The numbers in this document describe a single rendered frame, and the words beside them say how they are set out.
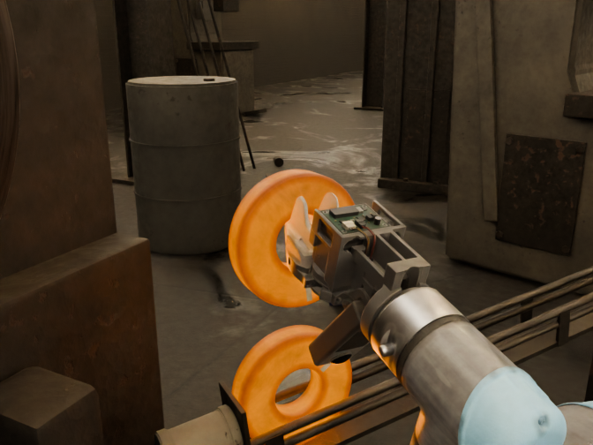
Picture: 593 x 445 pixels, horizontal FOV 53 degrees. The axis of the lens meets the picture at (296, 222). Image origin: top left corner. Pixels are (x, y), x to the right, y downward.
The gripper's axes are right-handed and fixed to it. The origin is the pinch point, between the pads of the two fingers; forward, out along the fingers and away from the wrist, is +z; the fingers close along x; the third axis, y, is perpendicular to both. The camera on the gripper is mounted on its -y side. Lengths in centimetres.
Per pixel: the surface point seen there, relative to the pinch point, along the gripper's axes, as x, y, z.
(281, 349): 2.3, -14.3, -4.7
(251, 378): 6.3, -17.1, -5.4
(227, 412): 9.0, -21.6, -5.6
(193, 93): -64, -66, 218
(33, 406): 29.4, -11.3, -6.7
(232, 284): -64, -136, 155
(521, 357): -36.7, -24.1, -9.2
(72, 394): 25.9, -11.4, -6.3
